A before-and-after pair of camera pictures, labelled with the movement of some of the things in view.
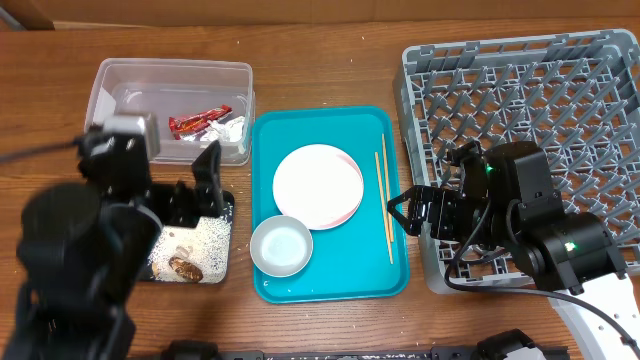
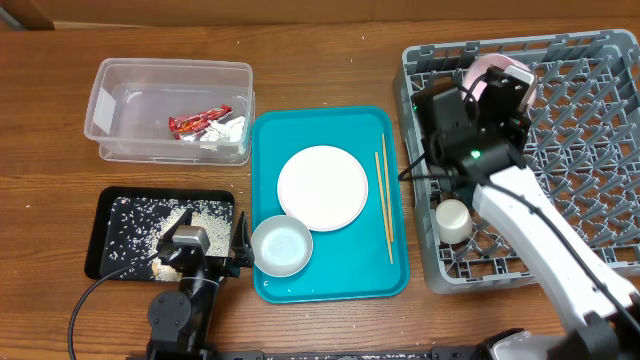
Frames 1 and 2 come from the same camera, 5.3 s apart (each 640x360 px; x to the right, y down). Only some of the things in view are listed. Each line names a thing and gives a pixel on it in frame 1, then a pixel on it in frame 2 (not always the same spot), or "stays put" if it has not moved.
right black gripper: (440, 197) → (516, 119)
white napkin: (230, 131) stays put
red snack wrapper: (179, 125) stays put
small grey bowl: (281, 246) stays put
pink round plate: (320, 185) stays put
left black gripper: (184, 209) → (229, 267)
